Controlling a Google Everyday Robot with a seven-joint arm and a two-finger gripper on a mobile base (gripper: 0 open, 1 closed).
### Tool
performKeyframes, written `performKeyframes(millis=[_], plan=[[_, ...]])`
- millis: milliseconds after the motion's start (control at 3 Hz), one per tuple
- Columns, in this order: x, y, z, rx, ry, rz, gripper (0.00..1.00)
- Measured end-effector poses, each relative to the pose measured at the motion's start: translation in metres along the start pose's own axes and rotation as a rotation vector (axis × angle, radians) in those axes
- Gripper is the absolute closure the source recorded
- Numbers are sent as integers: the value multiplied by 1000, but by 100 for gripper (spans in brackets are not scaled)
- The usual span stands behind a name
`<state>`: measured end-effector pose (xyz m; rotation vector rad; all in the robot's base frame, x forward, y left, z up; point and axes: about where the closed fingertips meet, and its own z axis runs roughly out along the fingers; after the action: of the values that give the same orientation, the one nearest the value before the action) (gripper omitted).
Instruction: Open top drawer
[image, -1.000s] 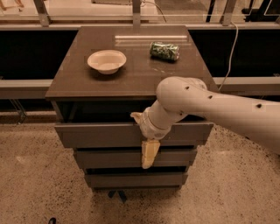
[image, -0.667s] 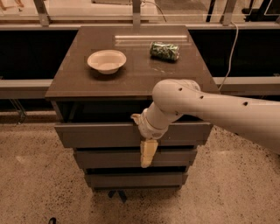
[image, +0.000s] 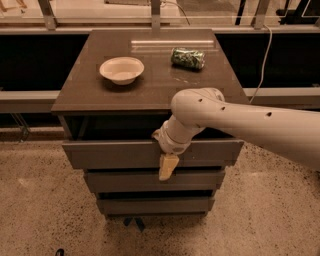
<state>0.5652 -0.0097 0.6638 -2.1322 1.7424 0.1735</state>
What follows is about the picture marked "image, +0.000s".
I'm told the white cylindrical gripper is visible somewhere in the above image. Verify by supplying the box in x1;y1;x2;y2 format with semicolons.
151;115;204;181

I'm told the grey top drawer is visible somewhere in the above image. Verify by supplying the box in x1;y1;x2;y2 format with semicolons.
62;139;243;169

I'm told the grey drawer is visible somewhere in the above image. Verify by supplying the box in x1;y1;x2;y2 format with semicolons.
85;170;225;193
97;197;214;215
62;139;243;169

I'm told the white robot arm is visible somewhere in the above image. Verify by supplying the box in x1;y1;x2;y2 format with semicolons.
153;88;320;181

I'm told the grey middle drawer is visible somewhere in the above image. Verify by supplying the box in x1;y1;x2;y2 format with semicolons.
85;170;225;193

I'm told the grey bottom drawer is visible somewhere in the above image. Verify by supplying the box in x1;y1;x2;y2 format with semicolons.
97;197;214;215

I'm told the dark brown drawer cabinet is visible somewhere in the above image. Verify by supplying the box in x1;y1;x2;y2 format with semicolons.
52;29;248;203

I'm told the blue tape cross marker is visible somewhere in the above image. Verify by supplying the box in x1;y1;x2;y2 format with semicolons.
123;217;145;232

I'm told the white paper bowl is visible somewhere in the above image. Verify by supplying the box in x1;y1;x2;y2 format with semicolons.
99;57;144;85

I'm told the crushed green soda can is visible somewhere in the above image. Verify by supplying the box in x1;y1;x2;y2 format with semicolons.
171;47;205;70

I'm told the white hanging cable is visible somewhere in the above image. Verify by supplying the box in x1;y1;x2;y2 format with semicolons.
249;23;273;104

